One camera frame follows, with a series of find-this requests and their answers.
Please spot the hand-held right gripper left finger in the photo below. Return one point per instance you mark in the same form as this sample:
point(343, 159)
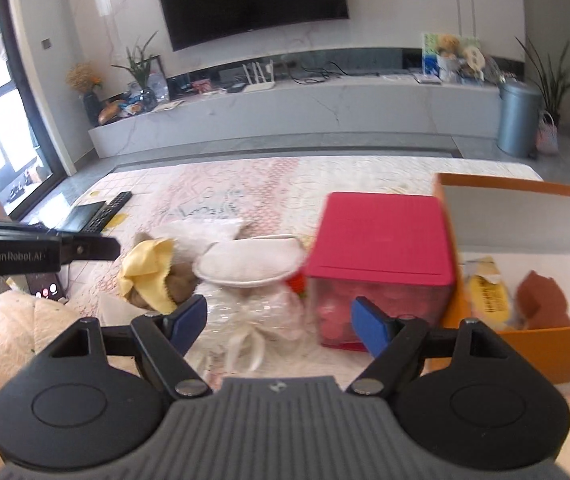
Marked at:
point(190, 322)

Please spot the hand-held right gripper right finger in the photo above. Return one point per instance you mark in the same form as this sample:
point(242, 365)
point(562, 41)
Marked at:
point(369, 324)

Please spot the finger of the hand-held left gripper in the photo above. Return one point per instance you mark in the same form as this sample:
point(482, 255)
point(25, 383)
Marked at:
point(92, 249)

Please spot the brown teddy bear yellow bow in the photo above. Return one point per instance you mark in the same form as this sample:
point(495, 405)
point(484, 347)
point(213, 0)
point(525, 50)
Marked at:
point(150, 265)

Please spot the clear plastic bag white ribbon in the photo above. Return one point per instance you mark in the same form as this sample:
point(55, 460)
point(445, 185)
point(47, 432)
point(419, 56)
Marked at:
point(260, 310)

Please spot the white round cushion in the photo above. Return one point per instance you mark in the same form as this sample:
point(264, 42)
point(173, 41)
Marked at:
point(250, 262)

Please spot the orange cardboard box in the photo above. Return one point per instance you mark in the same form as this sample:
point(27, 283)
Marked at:
point(515, 215)

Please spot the yellow soft packet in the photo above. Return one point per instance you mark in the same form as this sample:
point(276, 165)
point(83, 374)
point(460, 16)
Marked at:
point(490, 300)

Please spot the black tablet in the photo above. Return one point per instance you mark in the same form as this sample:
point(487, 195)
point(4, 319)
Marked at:
point(82, 215)

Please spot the black remote control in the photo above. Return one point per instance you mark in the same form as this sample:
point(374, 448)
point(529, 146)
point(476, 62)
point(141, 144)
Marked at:
point(107, 211)

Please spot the smartphone with lit screen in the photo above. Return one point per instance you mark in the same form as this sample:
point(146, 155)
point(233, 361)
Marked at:
point(47, 287)

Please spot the cream quilted blanket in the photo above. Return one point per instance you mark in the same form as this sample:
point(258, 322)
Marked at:
point(15, 330)

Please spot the small red strawberry toy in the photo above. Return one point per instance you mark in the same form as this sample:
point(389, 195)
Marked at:
point(297, 285)

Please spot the red lidded clear box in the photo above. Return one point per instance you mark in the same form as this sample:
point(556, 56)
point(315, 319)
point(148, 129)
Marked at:
point(380, 240)

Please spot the white fabric pouch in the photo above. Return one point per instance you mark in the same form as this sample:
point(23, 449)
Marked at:
point(200, 235)

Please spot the brown ornament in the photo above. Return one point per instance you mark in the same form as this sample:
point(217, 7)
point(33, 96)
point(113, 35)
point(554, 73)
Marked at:
point(111, 112)

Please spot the dried flowers in dark vase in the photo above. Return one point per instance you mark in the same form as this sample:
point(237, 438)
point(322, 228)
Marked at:
point(91, 107)

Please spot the pink patterned blanket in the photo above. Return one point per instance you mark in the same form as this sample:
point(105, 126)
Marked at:
point(265, 185)

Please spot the brown plush toy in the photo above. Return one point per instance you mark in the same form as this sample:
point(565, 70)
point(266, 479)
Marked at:
point(545, 300)

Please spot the green plant in glass vase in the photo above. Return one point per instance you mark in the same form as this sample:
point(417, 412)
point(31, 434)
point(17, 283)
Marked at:
point(141, 67)

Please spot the grey marble television console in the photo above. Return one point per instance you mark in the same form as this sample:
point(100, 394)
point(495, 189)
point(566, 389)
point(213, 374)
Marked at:
point(290, 110)

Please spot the white wifi router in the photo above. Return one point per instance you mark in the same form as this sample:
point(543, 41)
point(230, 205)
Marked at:
point(260, 87)

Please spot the grey blue trash can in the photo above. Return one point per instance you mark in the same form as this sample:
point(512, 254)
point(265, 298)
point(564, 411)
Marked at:
point(517, 120)

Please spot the pink woven bag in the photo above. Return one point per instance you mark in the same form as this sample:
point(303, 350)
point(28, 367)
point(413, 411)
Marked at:
point(546, 137)

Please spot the plush toy bouquet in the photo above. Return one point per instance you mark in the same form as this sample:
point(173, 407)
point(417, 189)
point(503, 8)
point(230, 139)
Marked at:
point(457, 57)

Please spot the tall green potted plant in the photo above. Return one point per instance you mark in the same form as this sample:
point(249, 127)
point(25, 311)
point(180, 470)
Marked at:
point(552, 85)

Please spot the dark wall switch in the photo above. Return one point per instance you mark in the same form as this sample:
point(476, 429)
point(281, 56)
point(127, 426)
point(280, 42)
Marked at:
point(46, 44)

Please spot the black wall television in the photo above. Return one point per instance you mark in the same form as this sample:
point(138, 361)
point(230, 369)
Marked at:
point(250, 0)

